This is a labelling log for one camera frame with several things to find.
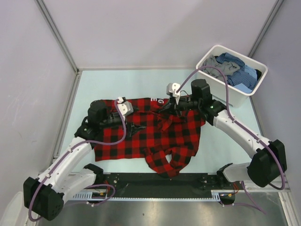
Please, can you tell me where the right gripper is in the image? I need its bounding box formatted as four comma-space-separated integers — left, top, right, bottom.
159, 95, 201, 118

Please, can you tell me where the red black plaid shirt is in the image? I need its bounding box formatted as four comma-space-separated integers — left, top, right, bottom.
94, 97, 205, 178

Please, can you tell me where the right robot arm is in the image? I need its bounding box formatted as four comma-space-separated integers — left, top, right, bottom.
161, 79, 287, 189

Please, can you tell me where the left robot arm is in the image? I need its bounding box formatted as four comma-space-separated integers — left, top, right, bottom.
23, 97, 138, 222

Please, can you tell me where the white plastic bin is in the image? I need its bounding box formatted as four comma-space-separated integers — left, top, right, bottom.
196, 45, 268, 108

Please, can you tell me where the grey shirt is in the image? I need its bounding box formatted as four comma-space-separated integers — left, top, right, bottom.
202, 55, 240, 80

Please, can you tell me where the light blue shirt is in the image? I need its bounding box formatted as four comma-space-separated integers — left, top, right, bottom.
228, 66, 257, 94

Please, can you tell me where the blue checked shirt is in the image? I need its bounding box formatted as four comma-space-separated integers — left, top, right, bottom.
215, 53, 261, 94

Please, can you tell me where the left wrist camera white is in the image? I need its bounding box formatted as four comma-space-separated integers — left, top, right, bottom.
117, 97, 134, 117

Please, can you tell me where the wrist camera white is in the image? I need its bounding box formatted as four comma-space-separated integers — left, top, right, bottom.
166, 83, 181, 105
117, 97, 134, 117

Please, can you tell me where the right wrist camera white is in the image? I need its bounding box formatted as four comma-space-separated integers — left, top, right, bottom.
166, 83, 181, 105

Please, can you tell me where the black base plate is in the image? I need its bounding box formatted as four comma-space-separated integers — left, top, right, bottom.
77, 172, 246, 199

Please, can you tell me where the white cable duct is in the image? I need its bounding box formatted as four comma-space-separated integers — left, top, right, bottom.
68, 189, 236, 203

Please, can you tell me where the aluminium frame rail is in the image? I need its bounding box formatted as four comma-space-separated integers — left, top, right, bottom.
68, 172, 289, 194

